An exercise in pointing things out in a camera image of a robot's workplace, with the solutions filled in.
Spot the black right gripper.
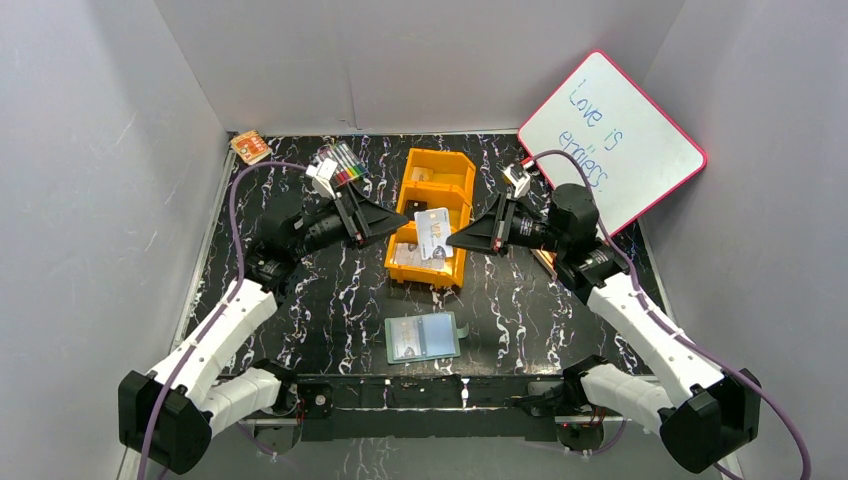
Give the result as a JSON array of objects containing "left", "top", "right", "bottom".
[{"left": 446, "top": 193, "right": 568, "bottom": 256}]

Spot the white VIP credit card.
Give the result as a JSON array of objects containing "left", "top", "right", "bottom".
[{"left": 414, "top": 207, "right": 454, "bottom": 260}]

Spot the mint green card holder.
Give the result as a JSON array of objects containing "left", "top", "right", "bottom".
[{"left": 384, "top": 312, "right": 469, "bottom": 365}]

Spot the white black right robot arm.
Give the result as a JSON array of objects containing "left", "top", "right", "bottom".
[{"left": 447, "top": 164, "right": 761, "bottom": 473}]

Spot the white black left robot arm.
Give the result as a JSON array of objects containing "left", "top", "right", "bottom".
[{"left": 118, "top": 160, "right": 409, "bottom": 479}]

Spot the grey card in bin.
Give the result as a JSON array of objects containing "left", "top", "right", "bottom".
[{"left": 393, "top": 243, "right": 450, "bottom": 272}]

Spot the small orange card box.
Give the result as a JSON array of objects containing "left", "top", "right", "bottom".
[{"left": 230, "top": 130, "right": 272, "bottom": 166}]

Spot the black item in bin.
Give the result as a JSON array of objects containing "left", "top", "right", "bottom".
[{"left": 403, "top": 200, "right": 428, "bottom": 215}]

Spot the pack of coloured markers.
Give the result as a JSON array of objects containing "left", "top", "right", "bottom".
[{"left": 314, "top": 141, "right": 368, "bottom": 188}]

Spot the beige item in bin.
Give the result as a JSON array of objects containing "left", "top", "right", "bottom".
[{"left": 410, "top": 167, "right": 434, "bottom": 182}]

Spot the orange cover book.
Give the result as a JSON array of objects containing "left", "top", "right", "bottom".
[{"left": 532, "top": 249, "right": 557, "bottom": 279}]

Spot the pink framed whiteboard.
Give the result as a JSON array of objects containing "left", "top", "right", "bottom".
[{"left": 517, "top": 50, "right": 708, "bottom": 235}]

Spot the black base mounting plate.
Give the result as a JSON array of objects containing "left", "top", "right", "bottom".
[{"left": 235, "top": 374, "right": 627, "bottom": 444}]

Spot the aluminium rail frame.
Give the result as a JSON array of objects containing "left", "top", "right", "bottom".
[{"left": 115, "top": 375, "right": 747, "bottom": 480}]

